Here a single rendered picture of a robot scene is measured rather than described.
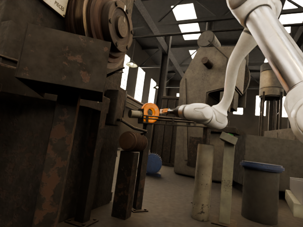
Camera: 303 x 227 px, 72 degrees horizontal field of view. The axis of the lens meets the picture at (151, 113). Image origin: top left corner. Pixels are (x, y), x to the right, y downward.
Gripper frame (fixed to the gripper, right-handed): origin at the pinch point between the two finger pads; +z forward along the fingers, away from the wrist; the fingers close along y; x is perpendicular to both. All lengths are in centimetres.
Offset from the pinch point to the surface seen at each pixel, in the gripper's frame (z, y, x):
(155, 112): 14.6, 3.1, -0.3
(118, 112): 9.7, -29.1, -6.3
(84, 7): -12, -67, 40
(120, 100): 10.4, -29.1, 1.7
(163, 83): 720, 496, 221
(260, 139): 26, 173, -3
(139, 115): 13.3, -10.8, -5.3
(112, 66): 4.5, -40.8, 20.7
